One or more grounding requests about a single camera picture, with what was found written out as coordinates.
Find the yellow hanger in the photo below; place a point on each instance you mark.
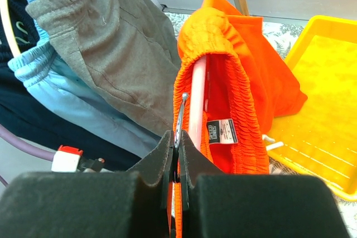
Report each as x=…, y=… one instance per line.
x=8, y=29

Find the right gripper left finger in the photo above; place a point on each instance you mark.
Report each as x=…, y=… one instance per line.
x=134, y=203

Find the grey shorts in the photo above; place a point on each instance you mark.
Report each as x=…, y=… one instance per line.
x=125, y=50

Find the orange red shorts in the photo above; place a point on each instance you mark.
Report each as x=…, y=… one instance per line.
x=247, y=86

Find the light blue shorts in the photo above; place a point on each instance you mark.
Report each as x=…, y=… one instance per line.
x=107, y=66

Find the pink hanger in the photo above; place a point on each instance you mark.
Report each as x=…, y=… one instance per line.
x=196, y=106

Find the navy blue shorts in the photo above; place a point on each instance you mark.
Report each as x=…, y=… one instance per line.
x=33, y=115

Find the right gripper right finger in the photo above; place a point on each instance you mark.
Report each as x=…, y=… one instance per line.
x=215, y=204

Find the floral table mat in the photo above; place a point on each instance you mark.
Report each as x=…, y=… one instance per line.
x=282, y=37

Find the yellow plastic bin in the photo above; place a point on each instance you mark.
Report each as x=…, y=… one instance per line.
x=320, y=140

